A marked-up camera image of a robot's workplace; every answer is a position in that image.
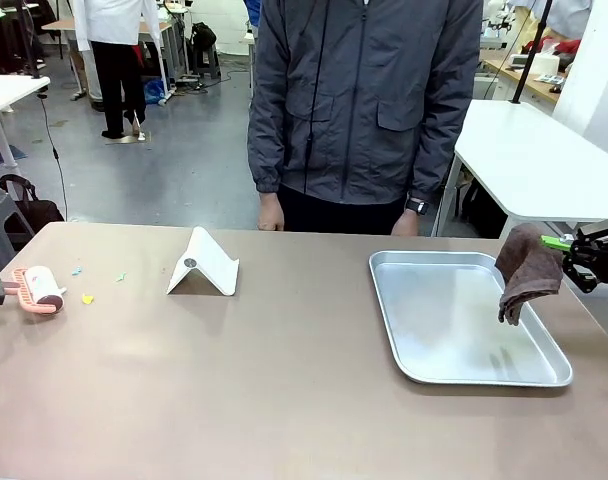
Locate white paper roll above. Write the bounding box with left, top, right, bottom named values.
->
left=532, top=51, right=561, bottom=77

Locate black pole with long stem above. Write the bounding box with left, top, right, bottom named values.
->
left=510, top=0, right=555, bottom=105

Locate person in beige trousers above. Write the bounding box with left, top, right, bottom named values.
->
left=67, top=39, right=105, bottom=112

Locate wooden workbench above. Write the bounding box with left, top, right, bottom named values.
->
left=481, top=58, right=561, bottom=105

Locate person's right hand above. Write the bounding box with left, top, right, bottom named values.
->
left=257, top=191, right=286, bottom=233

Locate person in grey jacket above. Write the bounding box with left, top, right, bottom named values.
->
left=246, top=0, right=485, bottom=237

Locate blue plastic bag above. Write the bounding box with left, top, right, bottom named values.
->
left=143, top=79, right=169, bottom=107

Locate person's left hand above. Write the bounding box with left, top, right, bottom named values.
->
left=390, top=208, right=421, bottom=238

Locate person's right forearm grey sleeve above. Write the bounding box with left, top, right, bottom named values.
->
left=246, top=89, right=288, bottom=194

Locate person's left forearm grey sleeve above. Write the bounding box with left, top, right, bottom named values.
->
left=407, top=99, right=473, bottom=204

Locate black pole with clamp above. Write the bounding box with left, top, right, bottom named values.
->
left=12, top=0, right=41, bottom=81

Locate white folded stand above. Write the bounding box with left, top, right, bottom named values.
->
left=165, top=225, right=241, bottom=297

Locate silver metal tray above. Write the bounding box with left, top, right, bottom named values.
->
left=368, top=249, right=574, bottom=387

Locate grey plastic stool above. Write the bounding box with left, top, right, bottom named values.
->
left=0, top=188, right=36, bottom=274

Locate person in white shirt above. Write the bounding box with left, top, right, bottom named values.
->
left=72, top=0, right=163, bottom=142

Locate thin black hanging cable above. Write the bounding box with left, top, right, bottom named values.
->
left=35, top=91, right=71, bottom=222

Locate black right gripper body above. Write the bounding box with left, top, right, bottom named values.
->
left=576, top=215, right=608, bottom=285

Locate black stool with bag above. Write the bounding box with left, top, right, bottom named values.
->
left=190, top=22, right=221, bottom=80

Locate pink white lint roller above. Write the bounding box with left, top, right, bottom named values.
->
left=3, top=265, right=68, bottom=317

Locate small white background table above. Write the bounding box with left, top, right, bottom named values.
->
left=0, top=74, right=52, bottom=169

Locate brown cloth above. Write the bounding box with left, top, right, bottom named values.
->
left=494, top=222, right=565, bottom=327

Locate black bag with handles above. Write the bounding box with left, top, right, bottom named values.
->
left=0, top=173, right=66, bottom=237

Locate large white background table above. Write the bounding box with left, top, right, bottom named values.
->
left=430, top=98, right=608, bottom=239

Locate black jacket cord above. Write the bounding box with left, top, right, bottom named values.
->
left=305, top=0, right=331, bottom=170

